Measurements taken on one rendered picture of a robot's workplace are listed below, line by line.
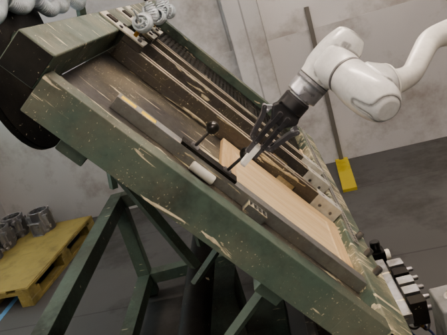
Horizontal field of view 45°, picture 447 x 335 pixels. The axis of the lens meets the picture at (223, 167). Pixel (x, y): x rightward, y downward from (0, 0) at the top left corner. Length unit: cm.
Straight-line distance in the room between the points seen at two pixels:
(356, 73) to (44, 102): 73
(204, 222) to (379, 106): 50
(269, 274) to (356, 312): 26
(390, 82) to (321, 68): 18
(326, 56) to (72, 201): 486
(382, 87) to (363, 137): 410
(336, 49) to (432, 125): 412
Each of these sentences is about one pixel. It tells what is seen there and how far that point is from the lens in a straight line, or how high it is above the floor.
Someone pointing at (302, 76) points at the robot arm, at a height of 161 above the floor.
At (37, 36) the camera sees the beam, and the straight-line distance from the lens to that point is 136.
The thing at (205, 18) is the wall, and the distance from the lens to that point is 518.
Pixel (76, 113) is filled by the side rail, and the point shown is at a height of 170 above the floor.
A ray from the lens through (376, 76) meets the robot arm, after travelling 131.
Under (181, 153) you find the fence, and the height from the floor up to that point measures 147.
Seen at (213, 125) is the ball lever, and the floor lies 153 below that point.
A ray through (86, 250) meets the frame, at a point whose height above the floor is 79.
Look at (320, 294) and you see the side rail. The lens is 148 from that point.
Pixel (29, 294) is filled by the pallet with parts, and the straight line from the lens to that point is 460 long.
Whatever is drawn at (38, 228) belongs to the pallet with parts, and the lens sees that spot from 557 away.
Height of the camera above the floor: 187
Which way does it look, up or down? 18 degrees down
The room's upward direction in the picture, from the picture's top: 17 degrees counter-clockwise
